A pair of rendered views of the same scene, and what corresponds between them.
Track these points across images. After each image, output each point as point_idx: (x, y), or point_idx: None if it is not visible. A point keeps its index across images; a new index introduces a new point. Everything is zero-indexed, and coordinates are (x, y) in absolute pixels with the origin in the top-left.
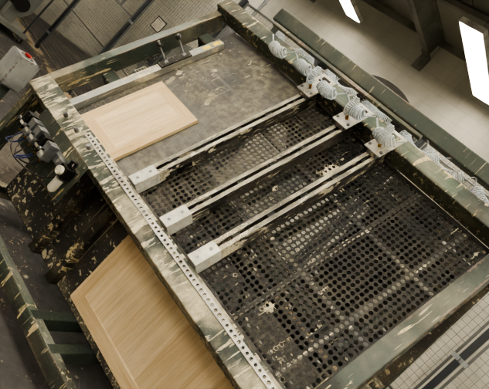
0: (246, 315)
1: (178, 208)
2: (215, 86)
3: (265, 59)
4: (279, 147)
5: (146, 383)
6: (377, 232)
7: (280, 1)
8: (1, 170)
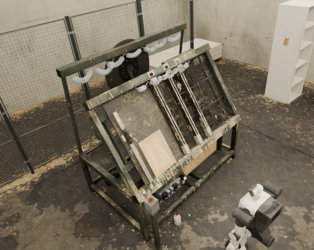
0: (217, 122)
1: (198, 137)
2: (139, 119)
3: (123, 93)
4: (170, 100)
5: (206, 153)
6: None
7: None
8: (91, 238)
